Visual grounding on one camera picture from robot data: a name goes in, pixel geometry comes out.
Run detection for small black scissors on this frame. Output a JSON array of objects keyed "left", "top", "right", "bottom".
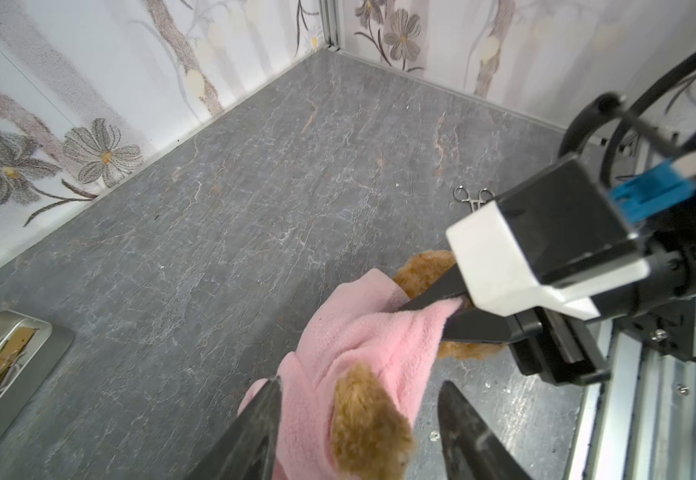
[{"left": 452, "top": 185, "right": 495, "bottom": 213}]

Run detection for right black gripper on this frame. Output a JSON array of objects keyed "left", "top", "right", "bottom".
[{"left": 440, "top": 95, "right": 696, "bottom": 386}]

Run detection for clear plastic tool box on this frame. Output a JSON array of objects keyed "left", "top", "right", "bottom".
[{"left": 0, "top": 310, "right": 75, "bottom": 438}]

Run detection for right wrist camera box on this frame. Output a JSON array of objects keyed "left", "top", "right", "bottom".
[{"left": 446, "top": 154, "right": 650, "bottom": 320}]

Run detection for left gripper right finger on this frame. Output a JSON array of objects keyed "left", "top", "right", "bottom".
[{"left": 437, "top": 380, "right": 531, "bottom": 480}]

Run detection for brown teddy bear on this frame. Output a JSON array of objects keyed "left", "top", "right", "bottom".
[{"left": 330, "top": 250, "right": 504, "bottom": 479}]

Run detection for pink fleece bear hoodie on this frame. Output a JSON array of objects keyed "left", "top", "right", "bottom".
[{"left": 273, "top": 269, "right": 462, "bottom": 479}]

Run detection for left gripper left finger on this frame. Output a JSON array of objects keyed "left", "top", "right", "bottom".
[{"left": 186, "top": 377, "right": 282, "bottom": 480}]

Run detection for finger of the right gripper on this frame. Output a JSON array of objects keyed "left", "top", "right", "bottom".
[{"left": 398, "top": 265, "right": 468, "bottom": 311}]

